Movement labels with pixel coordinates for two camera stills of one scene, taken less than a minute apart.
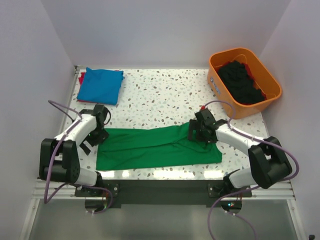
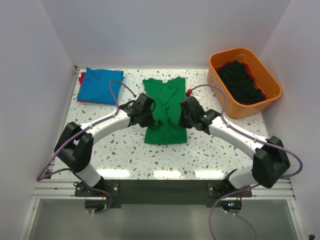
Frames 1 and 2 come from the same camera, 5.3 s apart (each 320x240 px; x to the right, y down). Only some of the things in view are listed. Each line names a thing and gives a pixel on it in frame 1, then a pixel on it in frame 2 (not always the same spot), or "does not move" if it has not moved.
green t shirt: [136, 147] → [166, 93]
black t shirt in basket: [235, 75] does not move
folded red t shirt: [81, 79] does not move
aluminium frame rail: [283, 189] does not move
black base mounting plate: [164, 192] does not move
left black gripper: [102, 135] → [150, 122]
